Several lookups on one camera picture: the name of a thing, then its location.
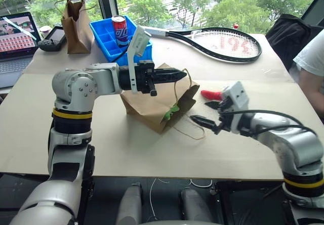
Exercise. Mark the grey rounded shape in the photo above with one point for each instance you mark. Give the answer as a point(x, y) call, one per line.
point(130, 204)
point(196, 206)

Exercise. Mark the black window frame post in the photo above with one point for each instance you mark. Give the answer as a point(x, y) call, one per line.
point(106, 0)

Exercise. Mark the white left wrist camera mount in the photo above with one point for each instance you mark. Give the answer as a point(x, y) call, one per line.
point(139, 41)

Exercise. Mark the tall brown paper bag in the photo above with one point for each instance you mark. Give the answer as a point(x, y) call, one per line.
point(76, 30)

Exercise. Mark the pink lidded cup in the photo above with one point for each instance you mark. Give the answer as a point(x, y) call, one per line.
point(45, 30)

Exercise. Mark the small red object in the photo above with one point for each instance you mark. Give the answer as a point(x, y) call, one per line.
point(236, 26)

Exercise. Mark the black tennis racket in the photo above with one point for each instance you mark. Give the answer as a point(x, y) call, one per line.
point(227, 45)

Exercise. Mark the creased brown paper bag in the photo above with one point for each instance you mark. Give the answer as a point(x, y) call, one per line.
point(149, 108)

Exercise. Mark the black bag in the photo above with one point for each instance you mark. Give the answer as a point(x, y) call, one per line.
point(286, 35)

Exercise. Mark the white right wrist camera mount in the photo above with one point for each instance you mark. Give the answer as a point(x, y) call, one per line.
point(238, 96)

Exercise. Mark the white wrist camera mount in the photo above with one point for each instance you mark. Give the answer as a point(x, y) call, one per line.
point(139, 41)
point(238, 96)

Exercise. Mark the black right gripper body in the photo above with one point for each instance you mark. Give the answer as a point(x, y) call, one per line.
point(226, 116)

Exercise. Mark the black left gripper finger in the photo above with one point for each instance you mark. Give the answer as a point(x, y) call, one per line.
point(169, 72)
point(167, 79)

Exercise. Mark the black handheld controller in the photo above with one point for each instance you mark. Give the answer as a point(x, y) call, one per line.
point(53, 39)

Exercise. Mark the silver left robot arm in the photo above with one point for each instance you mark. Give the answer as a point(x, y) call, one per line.
point(76, 88)

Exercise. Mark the person in white t-shirt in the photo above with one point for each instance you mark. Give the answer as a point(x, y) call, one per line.
point(311, 65)

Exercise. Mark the grey laptop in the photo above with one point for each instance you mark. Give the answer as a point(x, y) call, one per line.
point(15, 45)

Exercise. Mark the red soda can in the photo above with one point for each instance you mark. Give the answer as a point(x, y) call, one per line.
point(121, 31)

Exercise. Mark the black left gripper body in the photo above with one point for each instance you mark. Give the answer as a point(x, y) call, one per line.
point(144, 78)

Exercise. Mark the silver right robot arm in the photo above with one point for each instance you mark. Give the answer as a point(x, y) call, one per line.
point(296, 144)

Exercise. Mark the green plush toy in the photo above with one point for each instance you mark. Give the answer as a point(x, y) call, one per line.
point(170, 112)

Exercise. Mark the blue plastic divided bin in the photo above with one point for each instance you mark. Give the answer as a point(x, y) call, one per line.
point(103, 33)

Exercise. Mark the red plush toy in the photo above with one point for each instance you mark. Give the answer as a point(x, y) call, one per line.
point(210, 95)

